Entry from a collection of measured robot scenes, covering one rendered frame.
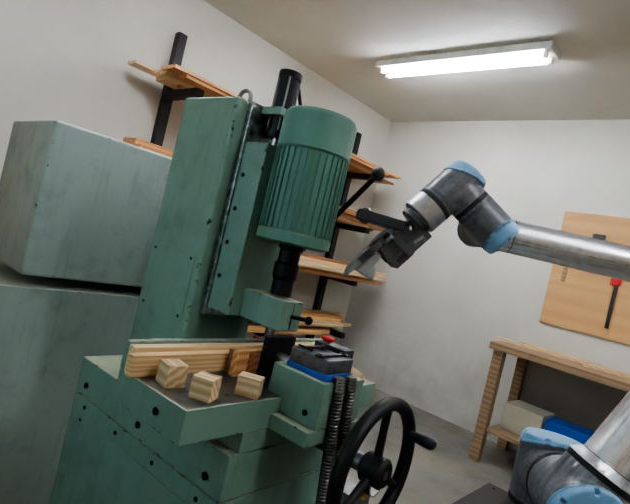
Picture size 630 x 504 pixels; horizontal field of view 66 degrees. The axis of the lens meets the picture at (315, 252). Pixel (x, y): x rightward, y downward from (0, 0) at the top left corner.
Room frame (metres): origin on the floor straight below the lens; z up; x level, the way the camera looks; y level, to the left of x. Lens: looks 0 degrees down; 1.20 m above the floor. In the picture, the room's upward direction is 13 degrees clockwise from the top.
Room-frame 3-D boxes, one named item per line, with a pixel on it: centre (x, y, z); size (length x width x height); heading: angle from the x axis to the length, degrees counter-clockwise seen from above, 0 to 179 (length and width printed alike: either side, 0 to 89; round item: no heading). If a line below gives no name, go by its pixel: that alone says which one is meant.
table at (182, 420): (1.04, 0.00, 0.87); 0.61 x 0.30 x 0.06; 142
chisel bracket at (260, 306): (1.16, 0.07, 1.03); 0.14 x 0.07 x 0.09; 52
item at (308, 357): (0.99, -0.07, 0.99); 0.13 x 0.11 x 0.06; 142
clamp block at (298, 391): (0.99, -0.07, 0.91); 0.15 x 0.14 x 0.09; 142
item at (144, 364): (1.13, 0.07, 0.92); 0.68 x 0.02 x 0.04; 142
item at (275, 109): (1.23, 0.17, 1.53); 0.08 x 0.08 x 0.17; 52
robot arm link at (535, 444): (1.24, -0.71, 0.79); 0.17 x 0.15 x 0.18; 173
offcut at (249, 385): (0.92, 0.06, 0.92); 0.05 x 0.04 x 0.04; 83
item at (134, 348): (1.12, 0.10, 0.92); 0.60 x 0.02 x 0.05; 142
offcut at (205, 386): (0.85, 0.13, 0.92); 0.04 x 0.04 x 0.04; 77
